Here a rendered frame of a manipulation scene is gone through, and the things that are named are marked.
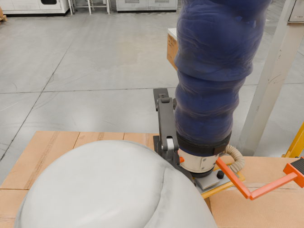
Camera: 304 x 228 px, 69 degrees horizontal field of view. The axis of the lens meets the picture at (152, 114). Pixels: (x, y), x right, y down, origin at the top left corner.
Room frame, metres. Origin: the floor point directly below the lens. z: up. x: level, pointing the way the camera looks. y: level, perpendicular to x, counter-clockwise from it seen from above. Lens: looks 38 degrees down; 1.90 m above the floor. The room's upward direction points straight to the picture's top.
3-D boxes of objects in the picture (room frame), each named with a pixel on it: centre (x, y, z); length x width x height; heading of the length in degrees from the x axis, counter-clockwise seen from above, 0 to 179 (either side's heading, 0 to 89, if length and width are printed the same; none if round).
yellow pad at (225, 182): (0.55, -0.23, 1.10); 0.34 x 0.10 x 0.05; 114
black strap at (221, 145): (0.64, -0.19, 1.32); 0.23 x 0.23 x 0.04
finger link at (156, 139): (0.37, -0.02, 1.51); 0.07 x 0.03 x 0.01; 4
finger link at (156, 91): (0.37, -0.02, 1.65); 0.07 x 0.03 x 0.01; 4
